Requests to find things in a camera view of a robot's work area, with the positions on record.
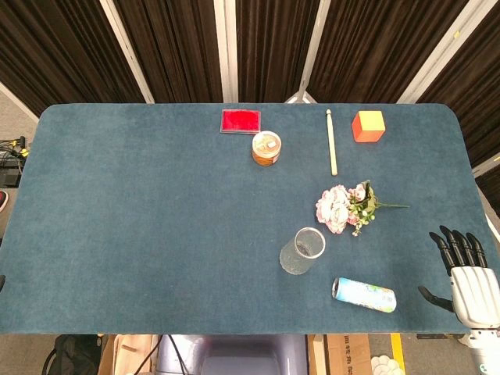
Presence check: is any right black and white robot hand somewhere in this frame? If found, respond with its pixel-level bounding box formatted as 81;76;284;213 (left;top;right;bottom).
417;225;500;330

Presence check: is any pink artificial flower bouquet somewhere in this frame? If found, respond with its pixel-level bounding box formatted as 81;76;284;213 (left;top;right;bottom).
315;180;411;238

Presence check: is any clear glass cup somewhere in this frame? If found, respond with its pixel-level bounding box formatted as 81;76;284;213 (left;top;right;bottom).
279;227;327;276

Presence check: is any black bag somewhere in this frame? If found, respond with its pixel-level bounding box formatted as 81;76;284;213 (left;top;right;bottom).
41;334;109;375

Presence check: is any black floor device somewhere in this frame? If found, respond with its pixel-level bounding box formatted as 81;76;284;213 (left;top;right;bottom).
0;158;25;189

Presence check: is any light blue beverage can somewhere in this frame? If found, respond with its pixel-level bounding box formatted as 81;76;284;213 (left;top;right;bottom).
331;277;398;313

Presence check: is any brown cardboard box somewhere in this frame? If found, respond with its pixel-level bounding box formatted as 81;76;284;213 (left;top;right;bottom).
307;334;373;375

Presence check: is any light wooden board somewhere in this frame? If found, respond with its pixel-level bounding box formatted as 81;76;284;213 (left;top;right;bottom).
97;334;160;375

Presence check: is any blue felt table cover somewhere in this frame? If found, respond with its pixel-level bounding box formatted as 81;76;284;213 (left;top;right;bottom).
0;102;500;336

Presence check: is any orange and yellow cube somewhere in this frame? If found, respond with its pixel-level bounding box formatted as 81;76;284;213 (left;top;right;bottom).
351;110;387;144

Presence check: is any pale wooden stick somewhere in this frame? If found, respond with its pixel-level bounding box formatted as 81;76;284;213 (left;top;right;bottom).
326;109;339;177

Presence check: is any dark brown curtain panel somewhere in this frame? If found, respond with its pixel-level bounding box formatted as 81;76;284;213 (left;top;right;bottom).
112;0;224;104
0;0;146;117
307;0;469;104
235;0;322;104
416;0;500;167

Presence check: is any grey purple robot torso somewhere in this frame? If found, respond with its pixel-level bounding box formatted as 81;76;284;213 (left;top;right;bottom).
155;334;309;375

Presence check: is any round tin with orange label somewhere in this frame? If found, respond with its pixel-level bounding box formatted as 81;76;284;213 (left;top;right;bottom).
251;130;282;167

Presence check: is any red card in clear case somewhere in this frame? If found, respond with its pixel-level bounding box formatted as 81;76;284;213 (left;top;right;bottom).
220;109;263;135

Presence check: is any bundle of black yellow cables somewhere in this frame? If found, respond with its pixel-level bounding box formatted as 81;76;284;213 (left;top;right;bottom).
0;135;31;160

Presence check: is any white frame post with foot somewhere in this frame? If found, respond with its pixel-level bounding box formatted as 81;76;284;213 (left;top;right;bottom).
284;0;332;104

